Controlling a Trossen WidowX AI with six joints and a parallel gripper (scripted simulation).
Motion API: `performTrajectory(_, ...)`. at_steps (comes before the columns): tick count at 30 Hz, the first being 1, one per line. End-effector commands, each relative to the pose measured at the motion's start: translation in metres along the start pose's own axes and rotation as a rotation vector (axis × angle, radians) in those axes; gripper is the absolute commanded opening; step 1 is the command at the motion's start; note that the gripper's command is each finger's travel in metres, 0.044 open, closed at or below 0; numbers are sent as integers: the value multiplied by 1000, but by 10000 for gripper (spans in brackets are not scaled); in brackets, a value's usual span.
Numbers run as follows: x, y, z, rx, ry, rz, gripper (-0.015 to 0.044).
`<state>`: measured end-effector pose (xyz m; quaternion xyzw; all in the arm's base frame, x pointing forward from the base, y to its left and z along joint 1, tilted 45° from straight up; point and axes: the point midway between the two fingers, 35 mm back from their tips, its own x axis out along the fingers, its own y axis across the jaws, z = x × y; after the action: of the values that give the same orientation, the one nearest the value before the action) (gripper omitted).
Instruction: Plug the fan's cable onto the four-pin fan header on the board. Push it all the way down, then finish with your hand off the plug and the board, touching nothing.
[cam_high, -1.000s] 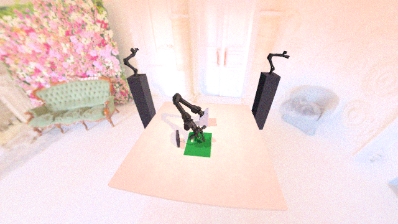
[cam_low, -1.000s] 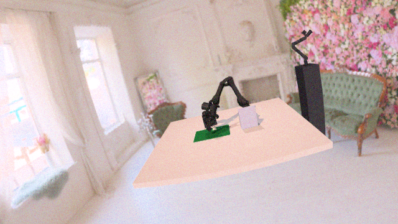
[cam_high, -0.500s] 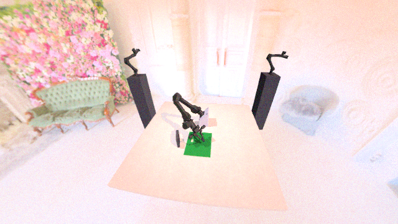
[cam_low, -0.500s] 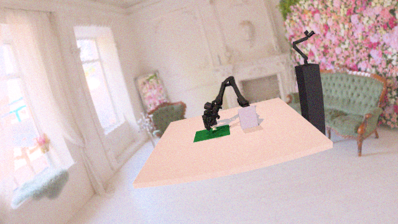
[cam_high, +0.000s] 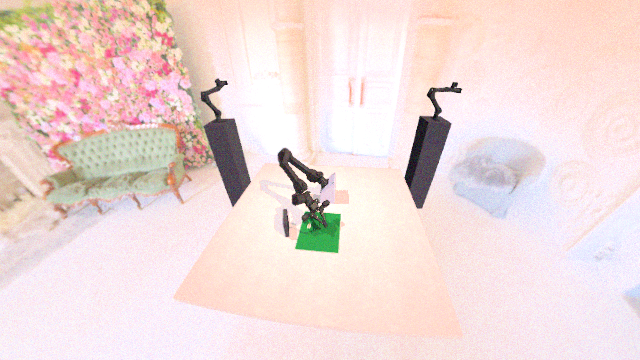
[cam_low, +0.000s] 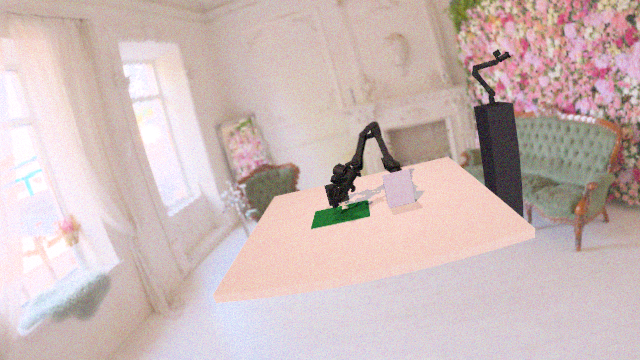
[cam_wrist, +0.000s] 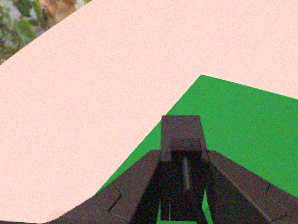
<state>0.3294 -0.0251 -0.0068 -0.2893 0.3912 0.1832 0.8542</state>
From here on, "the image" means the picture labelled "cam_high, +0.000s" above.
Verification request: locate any green circuit board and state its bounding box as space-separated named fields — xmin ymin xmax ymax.
xmin=294 ymin=213 xmax=341 ymax=254

